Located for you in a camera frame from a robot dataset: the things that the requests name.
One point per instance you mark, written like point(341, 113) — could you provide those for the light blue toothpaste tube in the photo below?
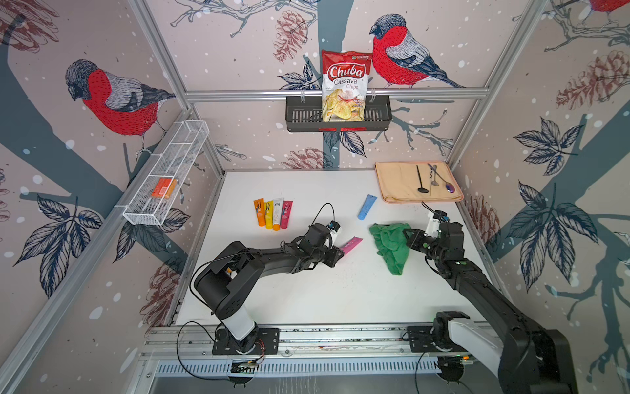
point(367, 206)

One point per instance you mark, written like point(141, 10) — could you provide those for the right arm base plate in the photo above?
point(422, 338)

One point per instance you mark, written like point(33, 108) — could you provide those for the black wall basket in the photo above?
point(310, 114)

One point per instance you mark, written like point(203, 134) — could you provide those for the red cassava chips bag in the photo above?
point(345, 85)

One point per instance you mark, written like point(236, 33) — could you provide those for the orange packet in basket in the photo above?
point(164, 188)

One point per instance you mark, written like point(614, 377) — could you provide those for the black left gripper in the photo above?
point(334, 258)

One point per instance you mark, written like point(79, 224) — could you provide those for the dark pink toothpaste tube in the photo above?
point(285, 215)

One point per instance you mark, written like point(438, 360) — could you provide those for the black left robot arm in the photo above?
point(225, 283)

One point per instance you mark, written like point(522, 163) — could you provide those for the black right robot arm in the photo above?
point(524, 356)

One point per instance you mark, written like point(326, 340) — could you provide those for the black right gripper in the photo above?
point(416, 237)

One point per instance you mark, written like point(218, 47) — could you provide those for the white orange-capped toothpaste tube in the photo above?
point(277, 208)

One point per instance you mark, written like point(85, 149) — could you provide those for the white wire shelf basket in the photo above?
point(184, 144)

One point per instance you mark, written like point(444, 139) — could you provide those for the yellow toothpaste tube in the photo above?
point(269, 205)

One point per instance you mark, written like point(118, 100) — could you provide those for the aluminium front rail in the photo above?
point(317, 340)

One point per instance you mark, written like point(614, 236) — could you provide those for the light pink toothpaste tube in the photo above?
point(351, 244)

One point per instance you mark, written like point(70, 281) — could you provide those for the black ladle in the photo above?
point(421, 189)

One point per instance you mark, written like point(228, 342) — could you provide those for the orange toothpaste tube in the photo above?
point(260, 210)

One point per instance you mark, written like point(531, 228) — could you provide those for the beige cloth mat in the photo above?
point(398, 182)

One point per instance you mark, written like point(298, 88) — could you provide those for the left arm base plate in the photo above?
point(262, 341)

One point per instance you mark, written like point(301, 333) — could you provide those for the green microfibre cloth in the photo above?
point(392, 245)

